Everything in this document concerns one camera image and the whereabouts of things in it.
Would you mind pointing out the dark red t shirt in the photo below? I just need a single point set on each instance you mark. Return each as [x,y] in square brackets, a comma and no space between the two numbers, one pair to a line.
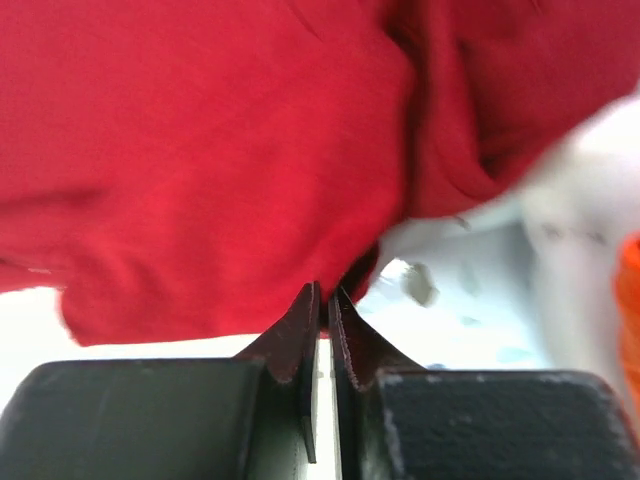
[181,169]

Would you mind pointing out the orange folded t shirt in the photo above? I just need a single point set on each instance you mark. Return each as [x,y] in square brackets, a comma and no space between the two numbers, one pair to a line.
[626,289]

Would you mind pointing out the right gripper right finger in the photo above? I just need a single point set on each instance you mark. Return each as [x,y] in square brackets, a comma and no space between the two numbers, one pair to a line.
[399,420]

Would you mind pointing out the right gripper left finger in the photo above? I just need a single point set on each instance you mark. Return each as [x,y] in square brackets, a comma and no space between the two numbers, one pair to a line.
[249,416]

